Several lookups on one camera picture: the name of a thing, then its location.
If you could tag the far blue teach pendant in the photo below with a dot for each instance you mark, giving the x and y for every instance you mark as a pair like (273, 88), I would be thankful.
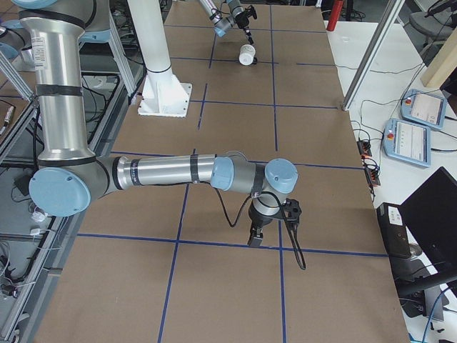
(424, 108)

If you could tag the aluminium frame post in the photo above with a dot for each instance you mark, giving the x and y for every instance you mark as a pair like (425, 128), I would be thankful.
(387, 20)

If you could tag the wooden beam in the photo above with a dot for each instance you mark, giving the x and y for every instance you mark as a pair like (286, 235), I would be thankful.
(442, 65)

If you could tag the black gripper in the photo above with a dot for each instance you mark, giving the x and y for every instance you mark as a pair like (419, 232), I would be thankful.
(258, 220)
(244, 22)

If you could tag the black computer box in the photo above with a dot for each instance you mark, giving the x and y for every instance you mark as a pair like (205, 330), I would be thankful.
(393, 231)

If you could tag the aluminium side frame rail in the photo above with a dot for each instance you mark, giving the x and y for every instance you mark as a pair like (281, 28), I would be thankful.
(34, 253)

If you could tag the orange black power strip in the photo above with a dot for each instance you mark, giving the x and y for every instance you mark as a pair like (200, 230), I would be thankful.
(364, 148)

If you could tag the black monitor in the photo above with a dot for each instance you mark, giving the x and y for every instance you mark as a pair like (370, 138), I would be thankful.
(430, 215)

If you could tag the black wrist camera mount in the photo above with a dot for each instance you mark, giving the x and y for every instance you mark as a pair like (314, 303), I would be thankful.
(251, 12)

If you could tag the white pedestal column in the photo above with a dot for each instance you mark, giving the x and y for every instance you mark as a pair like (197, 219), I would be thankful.
(163, 94)

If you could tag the near blue teach pendant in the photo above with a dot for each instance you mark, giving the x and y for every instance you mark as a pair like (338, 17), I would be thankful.
(407, 142)

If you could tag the blue teach pendant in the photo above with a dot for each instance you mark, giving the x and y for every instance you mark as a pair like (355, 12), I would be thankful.
(424, 108)
(407, 142)

